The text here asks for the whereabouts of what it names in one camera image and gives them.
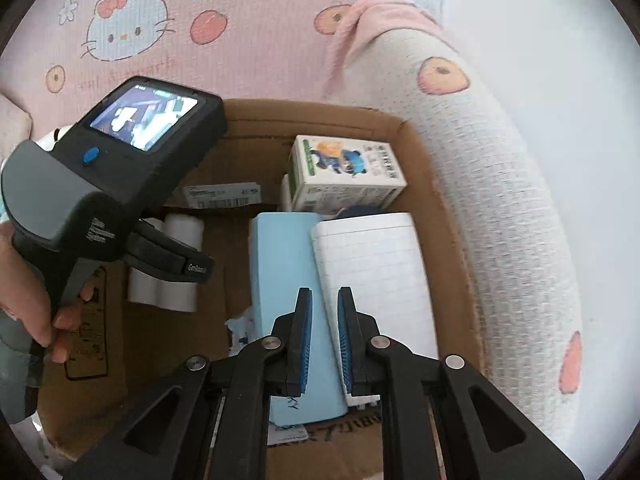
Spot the dark blue cloth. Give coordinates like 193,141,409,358
332,204,381,221

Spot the light blue wrapper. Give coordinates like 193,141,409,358
224,307,263,358

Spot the white tissue pack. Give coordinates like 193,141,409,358
310,211,440,408

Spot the person's left hand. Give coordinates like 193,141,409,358
0,221,101,364

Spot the brown cardboard box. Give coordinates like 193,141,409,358
37,97,488,480

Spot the pink and white printed blanket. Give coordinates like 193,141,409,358
0,0,586,441

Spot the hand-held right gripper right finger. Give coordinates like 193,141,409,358
336,286,586,480

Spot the white box with panda print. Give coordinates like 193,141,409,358
289,135,407,214

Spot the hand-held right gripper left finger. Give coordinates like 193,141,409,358
65,287,315,480

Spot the white barcode label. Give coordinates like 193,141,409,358
183,182,262,209

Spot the light blue box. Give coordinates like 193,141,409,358
248,211,348,423

